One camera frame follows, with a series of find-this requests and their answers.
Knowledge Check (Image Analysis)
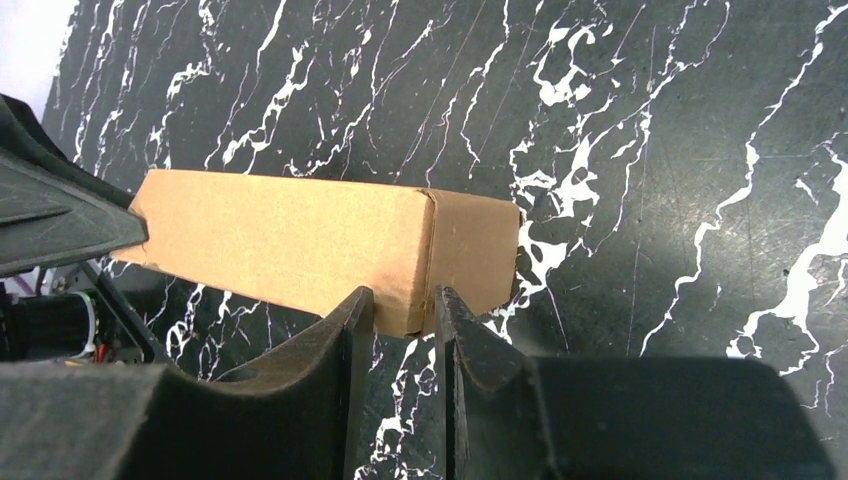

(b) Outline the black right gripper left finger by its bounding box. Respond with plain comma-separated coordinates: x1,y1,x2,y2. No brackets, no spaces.
1,287,375,479

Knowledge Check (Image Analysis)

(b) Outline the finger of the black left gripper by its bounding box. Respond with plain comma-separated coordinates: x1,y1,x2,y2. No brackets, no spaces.
1,149,148,277
1,94,133,210

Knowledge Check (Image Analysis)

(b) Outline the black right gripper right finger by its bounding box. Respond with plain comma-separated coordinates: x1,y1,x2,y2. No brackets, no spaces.
434,286,837,479

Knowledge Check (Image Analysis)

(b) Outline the brown cardboard box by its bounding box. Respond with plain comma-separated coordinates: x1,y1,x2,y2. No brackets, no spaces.
113,169,521,337

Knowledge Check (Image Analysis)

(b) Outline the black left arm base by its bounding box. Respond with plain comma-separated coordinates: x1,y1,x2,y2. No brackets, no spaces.
1,260,170,365

